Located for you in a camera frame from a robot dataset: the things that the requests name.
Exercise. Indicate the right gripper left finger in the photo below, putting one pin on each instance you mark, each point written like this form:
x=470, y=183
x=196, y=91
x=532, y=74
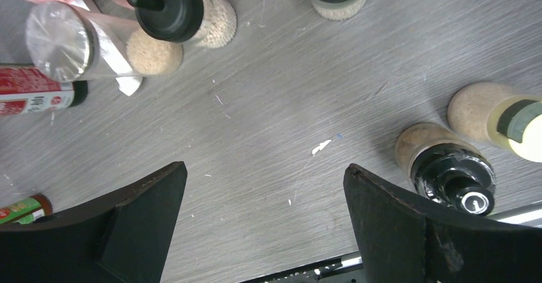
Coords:
x=122, y=236

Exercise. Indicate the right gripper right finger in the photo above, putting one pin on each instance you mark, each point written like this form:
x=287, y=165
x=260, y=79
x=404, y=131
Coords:
x=403, y=237

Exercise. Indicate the yellow cap sauce bottle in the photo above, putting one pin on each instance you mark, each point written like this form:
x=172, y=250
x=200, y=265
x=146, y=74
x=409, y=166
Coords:
x=26, y=211

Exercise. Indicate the tall soy sauce bottle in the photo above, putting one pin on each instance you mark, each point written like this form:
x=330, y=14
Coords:
x=25, y=89

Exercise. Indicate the black cap sesame shaker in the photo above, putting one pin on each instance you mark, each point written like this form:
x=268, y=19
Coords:
x=204, y=23

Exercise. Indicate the black cap pepper grinder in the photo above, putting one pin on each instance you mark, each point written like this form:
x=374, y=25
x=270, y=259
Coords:
x=444, y=168

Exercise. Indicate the yellow lid spice jar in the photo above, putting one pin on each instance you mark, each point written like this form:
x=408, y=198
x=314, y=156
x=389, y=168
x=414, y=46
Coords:
x=499, y=114

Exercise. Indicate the clear jar silver lid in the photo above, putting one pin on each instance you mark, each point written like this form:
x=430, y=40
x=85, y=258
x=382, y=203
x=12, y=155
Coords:
x=68, y=43

